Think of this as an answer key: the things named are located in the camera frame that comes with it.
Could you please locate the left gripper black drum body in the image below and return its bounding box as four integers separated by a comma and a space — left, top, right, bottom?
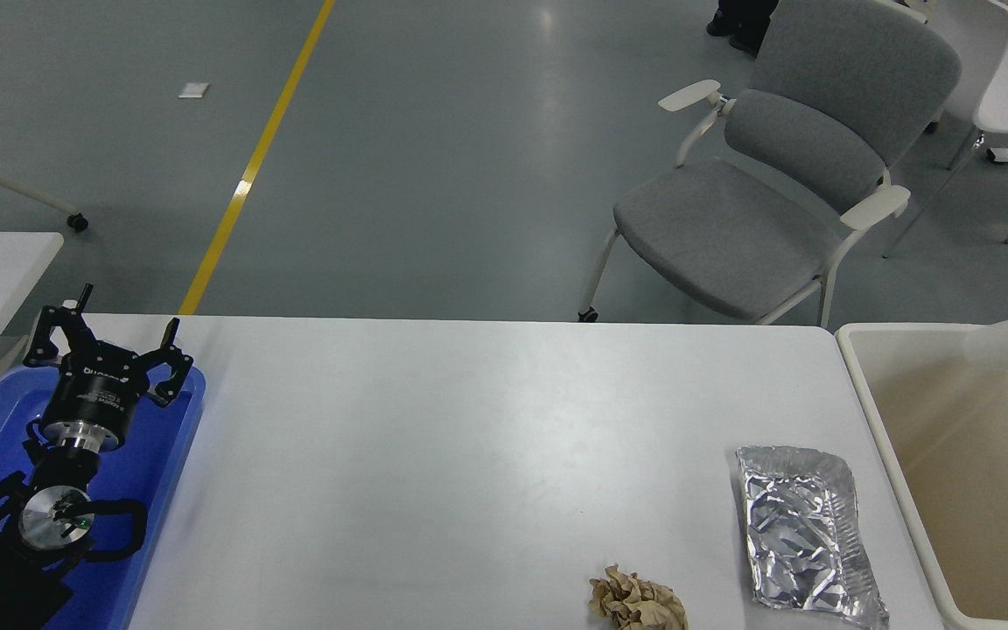
40, 346, 155, 434

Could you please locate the silver foil tray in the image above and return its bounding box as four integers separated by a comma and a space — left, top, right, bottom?
736, 444, 892, 630

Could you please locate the tan paper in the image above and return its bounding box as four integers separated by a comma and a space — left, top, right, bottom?
590, 564, 690, 630

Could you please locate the blue plastic tray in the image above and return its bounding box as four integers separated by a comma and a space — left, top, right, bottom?
0, 363, 207, 630

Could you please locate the white rolling chair base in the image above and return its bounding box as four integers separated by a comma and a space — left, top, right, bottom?
0, 48, 90, 234

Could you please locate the large pale plastic bin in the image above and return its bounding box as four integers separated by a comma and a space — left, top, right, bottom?
835, 322, 1008, 630

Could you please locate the yellow floor tape line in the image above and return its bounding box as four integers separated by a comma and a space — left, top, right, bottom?
178, 0, 337, 316

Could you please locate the grey padded armchair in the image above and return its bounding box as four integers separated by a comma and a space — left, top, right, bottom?
577, 0, 965, 326

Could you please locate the person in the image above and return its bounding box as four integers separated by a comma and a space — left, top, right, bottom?
705, 0, 778, 56

